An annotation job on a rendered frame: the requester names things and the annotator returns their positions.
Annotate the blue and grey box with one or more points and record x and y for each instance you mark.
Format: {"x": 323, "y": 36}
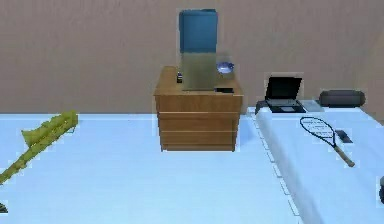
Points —
{"x": 198, "y": 50}

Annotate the white bed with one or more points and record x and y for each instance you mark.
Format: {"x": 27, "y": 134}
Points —
{"x": 326, "y": 173}

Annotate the dark grey flat phone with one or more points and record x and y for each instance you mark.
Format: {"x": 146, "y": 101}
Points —
{"x": 344, "y": 136}

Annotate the blue bowl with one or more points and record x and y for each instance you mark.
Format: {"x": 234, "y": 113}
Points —
{"x": 225, "y": 67}

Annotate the dark round object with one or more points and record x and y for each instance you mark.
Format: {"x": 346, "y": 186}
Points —
{"x": 381, "y": 190}

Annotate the black laptop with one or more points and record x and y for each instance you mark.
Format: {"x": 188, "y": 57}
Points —
{"x": 283, "y": 93}

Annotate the small dark bottle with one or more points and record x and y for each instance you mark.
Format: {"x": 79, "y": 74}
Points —
{"x": 179, "y": 77}

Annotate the black tennis racket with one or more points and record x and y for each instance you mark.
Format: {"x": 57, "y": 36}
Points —
{"x": 321, "y": 131}

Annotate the brown wooden chest of drawers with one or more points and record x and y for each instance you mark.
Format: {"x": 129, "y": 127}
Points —
{"x": 198, "y": 120}

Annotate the dark grey pillow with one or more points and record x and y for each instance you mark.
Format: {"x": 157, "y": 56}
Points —
{"x": 341, "y": 98}

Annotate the flat black rectangular device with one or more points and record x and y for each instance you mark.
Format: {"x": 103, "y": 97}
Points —
{"x": 224, "y": 90}

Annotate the small dark floor object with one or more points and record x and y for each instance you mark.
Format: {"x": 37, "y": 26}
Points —
{"x": 2, "y": 208}

